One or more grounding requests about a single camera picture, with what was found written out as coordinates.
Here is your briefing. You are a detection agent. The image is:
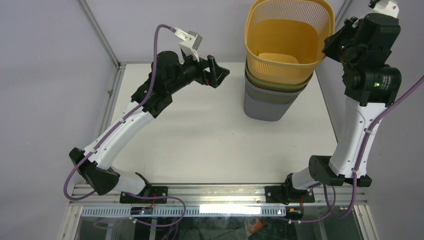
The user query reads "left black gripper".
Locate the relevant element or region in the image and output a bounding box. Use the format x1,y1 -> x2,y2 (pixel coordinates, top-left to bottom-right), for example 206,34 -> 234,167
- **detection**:
167,49 -> 230,95

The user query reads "yellow plastic basket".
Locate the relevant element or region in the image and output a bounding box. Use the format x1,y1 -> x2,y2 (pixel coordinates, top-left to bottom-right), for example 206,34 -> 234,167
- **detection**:
244,0 -> 335,85

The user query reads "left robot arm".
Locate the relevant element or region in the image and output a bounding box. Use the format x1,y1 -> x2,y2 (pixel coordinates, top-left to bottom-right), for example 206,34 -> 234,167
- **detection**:
68,51 -> 230,203

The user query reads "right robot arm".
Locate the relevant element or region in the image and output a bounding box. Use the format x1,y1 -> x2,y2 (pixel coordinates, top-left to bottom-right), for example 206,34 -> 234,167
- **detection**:
280,13 -> 402,203

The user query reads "grey plastic basket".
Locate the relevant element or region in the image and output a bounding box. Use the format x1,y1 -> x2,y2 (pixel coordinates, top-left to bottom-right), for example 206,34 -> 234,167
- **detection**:
243,71 -> 303,122

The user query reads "green plastic basket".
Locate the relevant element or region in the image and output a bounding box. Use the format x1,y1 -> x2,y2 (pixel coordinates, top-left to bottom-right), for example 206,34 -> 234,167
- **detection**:
244,63 -> 314,93

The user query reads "right aluminium corner post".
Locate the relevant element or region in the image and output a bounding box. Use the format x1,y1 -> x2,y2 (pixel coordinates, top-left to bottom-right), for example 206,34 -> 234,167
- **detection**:
334,0 -> 353,28

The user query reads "aluminium corner post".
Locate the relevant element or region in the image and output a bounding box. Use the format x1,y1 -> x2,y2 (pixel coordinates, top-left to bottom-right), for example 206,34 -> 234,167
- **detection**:
334,0 -> 353,28
76,0 -> 121,69

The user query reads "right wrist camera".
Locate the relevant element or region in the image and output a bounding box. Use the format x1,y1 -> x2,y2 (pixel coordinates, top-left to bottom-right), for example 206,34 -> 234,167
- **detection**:
368,0 -> 400,19

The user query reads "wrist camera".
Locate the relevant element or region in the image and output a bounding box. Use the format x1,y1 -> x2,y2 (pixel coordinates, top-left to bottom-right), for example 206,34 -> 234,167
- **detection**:
174,28 -> 203,62
368,0 -> 400,19

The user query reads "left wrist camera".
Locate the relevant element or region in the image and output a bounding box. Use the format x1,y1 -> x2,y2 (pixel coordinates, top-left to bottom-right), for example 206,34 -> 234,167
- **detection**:
174,28 -> 203,62

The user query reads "left aluminium corner post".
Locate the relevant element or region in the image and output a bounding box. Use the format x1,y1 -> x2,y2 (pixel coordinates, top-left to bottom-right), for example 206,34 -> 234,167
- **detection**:
76,0 -> 121,69

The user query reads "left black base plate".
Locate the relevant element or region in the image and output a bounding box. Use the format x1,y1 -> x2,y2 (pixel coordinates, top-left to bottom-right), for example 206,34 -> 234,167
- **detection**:
119,172 -> 169,205

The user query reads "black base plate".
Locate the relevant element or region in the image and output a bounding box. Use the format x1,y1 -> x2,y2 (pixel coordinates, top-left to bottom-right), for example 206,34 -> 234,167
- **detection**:
119,172 -> 169,205
264,173 -> 315,205

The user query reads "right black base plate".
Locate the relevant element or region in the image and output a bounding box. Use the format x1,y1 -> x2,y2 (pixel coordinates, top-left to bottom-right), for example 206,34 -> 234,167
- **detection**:
264,173 -> 315,205

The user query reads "white slotted cable duct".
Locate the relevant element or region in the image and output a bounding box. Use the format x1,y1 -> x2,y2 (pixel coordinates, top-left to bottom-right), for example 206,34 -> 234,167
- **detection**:
81,203 -> 286,218

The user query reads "aluminium front rail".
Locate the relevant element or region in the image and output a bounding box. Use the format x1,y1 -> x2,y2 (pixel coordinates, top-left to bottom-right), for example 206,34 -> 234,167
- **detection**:
69,183 -> 352,207

